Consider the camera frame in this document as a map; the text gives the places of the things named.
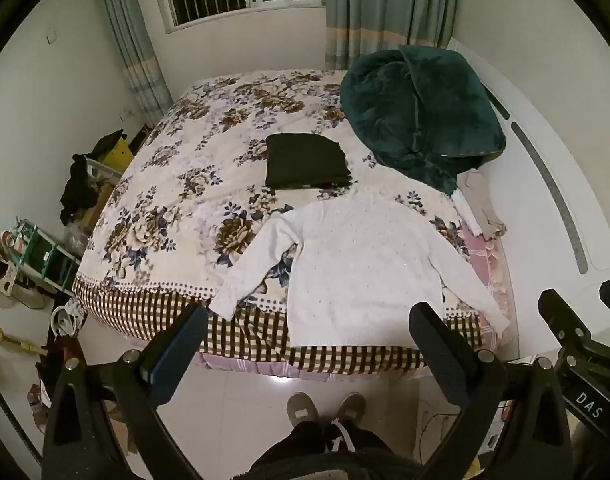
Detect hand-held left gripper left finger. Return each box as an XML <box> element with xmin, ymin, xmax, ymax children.
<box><xmin>41</xmin><ymin>302</ymin><xmax>209</xmax><ymax>480</ymax></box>

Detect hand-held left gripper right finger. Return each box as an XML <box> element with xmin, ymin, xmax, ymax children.
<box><xmin>409</xmin><ymin>302</ymin><xmax>574</xmax><ymax>480</ymax></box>

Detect white knit sweater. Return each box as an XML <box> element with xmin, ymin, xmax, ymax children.
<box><xmin>208</xmin><ymin>185</ymin><xmax>510</xmax><ymax>349</ymax></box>

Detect person's right grey shoe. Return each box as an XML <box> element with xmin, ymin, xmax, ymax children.
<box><xmin>335</xmin><ymin>392</ymin><xmax>368</xmax><ymax>426</ymax></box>

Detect person's grey shoe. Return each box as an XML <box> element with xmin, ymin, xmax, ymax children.
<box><xmin>286</xmin><ymin>392</ymin><xmax>321</xmax><ymax>428</ymax></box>
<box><xmin>335</xmin><ymin>392</ymin><xmax>368</xmax><ymax>426</ymax></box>

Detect beige cloth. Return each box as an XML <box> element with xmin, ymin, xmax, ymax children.
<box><xmin>455</xmin><ymin>170</ymin><xmax>507</xmax><ymax>239</ymax></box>

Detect person's left grey shoe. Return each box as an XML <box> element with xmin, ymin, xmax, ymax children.
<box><xmin>286</xmin><ymin>392</ymin><xmax>321</xmax><ymax>428</ymax></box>

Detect person's black pants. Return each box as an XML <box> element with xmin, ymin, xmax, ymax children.
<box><xmin>250</xmin><ymin>420</ymin><xmax>426</xmax><ymax>480</ymax></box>

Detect clear plastic bag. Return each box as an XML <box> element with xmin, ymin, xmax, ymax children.
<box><xmin>64</xmin><ymin>222</ymin><xmax>94</xmax><ymax>257</ymax></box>

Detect cardboard box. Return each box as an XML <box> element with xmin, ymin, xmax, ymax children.
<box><xmin>79</xmin><ymin>179</ymin><xmax>117</xmax><ymax>232</ymax></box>

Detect green shelf rack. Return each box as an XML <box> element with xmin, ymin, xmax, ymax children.
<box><xmin>12</xmin><ymin>219</ymin><xmax>81</xmax><ymax>297</ymax></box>

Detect broom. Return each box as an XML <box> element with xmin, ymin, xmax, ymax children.
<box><xmin>0</xmin><ymin>324</ymin><xmax>49</xmax><ymax>357</ymax></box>

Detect white headboard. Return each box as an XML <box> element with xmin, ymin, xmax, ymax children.
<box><xmin>447</xmin><ymin>35</ymin><xmax>610</xmax><ymax>361</ymax></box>

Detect floral bedspread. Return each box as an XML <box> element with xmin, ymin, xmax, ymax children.
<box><xmin>72</xmin><ymin>70</ymin><xmax>516</xmax><ymax>376</ymax></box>

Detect black clothing heap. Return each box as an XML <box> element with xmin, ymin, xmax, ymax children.
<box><xmin>60</xmin><ymin>130</ymin><xmax>127</xmax><ymax>226</ymax></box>

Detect yellow box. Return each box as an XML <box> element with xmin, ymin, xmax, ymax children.
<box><xmin>102</xmin><ymin>139</ymin><xmax>136</xmax><ymax>174</ymax></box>

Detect dark folded garment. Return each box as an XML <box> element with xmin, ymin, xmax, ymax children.
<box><xmin>264</xmin><ymin>132</ymin><xmax>353</xmax><ymax>191</ymax></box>

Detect dark green plush blanket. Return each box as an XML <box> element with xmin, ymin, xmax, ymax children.
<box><xmin>340</xmin><ymin>45</ymin><xmax>507</xmax><ymax>196</ymax></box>

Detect narrow grey-green curtain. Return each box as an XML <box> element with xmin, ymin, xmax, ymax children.
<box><xmin>92</xmin><ymin>0</ymin><xmax>174</xmax><ymax>128</ymax></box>

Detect wide grey-green curtain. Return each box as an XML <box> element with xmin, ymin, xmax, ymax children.
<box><xmin>325</xmin><ymin>0</ymin><xmax>462</xmax><ymax>72</ymax></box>

